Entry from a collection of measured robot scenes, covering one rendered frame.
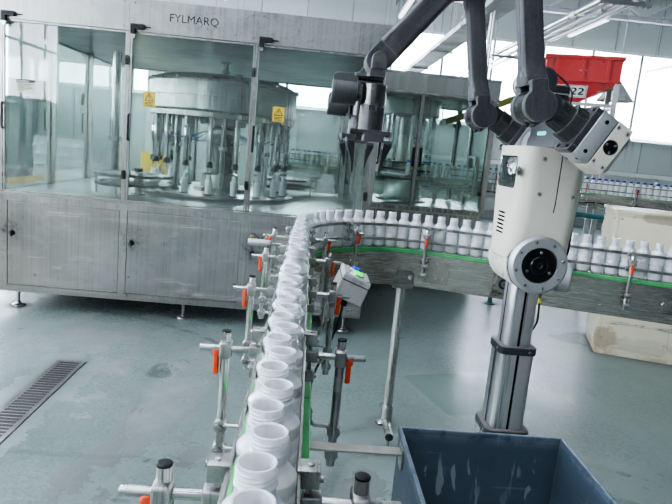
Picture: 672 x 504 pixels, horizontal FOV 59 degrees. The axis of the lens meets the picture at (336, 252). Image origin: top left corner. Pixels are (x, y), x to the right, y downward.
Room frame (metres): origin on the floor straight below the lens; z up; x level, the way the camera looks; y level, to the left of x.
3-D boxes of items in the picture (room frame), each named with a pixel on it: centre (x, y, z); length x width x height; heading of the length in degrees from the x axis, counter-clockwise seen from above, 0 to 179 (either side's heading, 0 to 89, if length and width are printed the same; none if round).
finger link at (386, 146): (1.43, -0.07, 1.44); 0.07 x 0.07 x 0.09; 2
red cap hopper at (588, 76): (7.74, -2.81, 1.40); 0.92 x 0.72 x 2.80; 75
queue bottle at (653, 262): (2.63, -1.42, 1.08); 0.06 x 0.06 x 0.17
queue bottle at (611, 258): (2.67, -1.25, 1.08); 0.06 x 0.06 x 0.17
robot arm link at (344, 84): (1.42, -0.01, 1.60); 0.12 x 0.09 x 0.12; 94
